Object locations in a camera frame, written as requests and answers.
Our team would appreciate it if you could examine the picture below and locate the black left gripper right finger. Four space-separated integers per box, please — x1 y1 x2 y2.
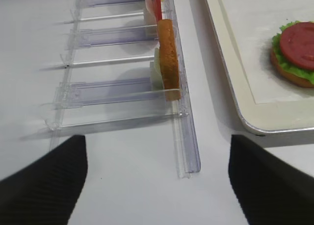
228 135 314 225

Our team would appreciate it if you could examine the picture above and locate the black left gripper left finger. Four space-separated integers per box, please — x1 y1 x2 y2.
0 135 88 225

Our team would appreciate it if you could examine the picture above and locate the lettuce leaf on burger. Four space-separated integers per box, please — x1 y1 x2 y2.
270 21 314 84

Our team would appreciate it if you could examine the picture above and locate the tomato slice on burger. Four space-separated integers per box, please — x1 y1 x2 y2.
279 22 314 71

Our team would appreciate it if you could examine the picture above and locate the yellow cheese slice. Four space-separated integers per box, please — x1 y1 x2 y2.
150 48 164 90

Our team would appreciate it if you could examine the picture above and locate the red tomato slice in rack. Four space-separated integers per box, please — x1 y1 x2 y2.
153 0 162 22

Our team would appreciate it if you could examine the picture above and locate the bottom bun on tray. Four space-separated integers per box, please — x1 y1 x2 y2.
270 51 314 89

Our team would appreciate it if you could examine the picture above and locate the clear acrylic rack left side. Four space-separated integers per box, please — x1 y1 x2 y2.
28 0 201 178

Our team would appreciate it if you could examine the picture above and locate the white metal tray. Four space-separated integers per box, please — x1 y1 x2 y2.
206 0 314 134

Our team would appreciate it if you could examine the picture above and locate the brown bun in left rack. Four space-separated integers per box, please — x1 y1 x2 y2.
157 19 181 101

